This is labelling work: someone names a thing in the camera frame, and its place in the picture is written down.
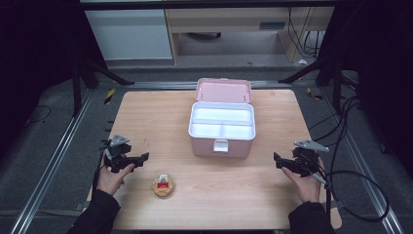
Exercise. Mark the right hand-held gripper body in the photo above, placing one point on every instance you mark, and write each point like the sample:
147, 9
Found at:
305, 161

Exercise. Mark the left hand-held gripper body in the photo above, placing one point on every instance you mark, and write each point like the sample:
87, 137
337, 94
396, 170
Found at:
117, 156

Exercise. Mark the round yellow tin red label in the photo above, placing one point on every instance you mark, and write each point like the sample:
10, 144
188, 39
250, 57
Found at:
163, 187

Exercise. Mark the pink storage box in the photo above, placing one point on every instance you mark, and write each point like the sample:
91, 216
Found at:
204, 148

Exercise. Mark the person's left hand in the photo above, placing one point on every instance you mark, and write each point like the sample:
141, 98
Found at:
110, 182

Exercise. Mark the person's right hand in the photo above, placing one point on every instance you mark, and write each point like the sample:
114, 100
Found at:
308, 188

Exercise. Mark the grey left gripper plug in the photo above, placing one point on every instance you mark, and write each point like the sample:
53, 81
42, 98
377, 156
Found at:
108, 154

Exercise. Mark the grey gripper plug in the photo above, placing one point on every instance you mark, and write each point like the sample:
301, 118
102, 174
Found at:
319, 178
108, 154

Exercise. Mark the grey right gripper plug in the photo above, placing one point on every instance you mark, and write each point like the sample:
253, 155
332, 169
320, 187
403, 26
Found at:
319, 178

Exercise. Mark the yellow black tape piece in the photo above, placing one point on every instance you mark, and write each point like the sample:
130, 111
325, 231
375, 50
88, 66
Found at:
109, 96
313, 94

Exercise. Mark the black metal stand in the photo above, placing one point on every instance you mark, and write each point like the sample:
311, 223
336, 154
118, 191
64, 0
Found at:
337, 87
76, 91

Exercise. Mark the white paper scrap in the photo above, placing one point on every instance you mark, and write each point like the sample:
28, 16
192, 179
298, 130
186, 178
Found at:
302, 61

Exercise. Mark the white cabinet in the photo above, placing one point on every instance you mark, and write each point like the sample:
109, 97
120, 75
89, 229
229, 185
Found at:
130, 35

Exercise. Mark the aluminium floor rail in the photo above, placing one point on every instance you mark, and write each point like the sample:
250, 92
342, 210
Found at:
162, 85
48, 177
373, 191

